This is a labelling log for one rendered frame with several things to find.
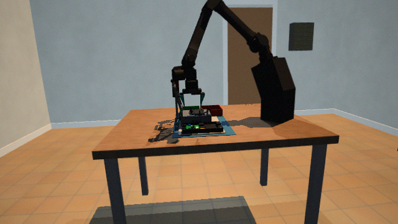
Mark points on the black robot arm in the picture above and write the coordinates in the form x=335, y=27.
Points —
x=260, y=44

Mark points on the green circuit board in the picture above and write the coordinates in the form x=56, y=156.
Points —
x=192, y=126

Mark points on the red open box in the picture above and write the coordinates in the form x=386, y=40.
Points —
x=216, y=110

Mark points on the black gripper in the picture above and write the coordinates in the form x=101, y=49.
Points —
x=198, y=92

